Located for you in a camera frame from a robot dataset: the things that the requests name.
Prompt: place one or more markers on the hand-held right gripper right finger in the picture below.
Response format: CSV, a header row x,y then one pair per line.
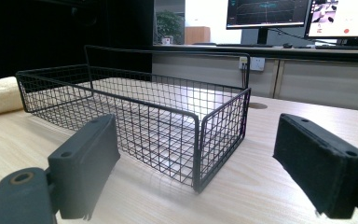
x,y
318,165

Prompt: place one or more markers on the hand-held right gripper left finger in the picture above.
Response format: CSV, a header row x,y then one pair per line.
x,y
80,168

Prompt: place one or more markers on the long grey desk counter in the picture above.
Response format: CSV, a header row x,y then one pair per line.
x,y
307,74

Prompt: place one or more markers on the black computer mouse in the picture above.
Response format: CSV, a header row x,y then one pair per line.
x,y
287,45

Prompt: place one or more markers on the black curtain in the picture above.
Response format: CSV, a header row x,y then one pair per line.
x,y
59,31

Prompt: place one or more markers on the black keyboard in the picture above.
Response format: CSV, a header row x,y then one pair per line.
x,y
244,45

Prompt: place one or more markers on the computer monitor with white screen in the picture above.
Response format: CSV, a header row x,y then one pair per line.
x,y
341,18

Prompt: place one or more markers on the computer monitor with dark screen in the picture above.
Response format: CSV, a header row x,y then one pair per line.
x,y
267,14

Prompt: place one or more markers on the green potted plant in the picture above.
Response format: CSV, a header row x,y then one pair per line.
x,y
168,26

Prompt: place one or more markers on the brown wooden cabinet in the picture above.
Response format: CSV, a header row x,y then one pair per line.
x,y
197,35

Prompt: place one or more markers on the white wall socket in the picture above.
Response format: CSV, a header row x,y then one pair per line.
x,y
252,63

